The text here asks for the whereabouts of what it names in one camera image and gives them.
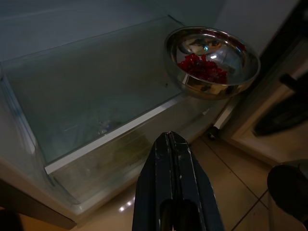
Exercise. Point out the clear crisper drawer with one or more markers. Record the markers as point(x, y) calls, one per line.
point(108, 173)

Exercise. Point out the silver fridge door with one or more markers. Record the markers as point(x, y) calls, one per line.
point(267, 101)

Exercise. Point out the red chopped food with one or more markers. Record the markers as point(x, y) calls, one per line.
point(202, 69)

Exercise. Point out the steel bowl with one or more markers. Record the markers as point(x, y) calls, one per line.
point(211, 90)

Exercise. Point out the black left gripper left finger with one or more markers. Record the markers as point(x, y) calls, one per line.
point(154, 187)

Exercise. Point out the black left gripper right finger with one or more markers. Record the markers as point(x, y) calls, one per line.
point(199, 192)

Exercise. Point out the silver fridge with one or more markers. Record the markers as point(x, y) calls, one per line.
point(72, 29)

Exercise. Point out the glass fridge shelf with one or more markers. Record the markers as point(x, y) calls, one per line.
point(84, 96)

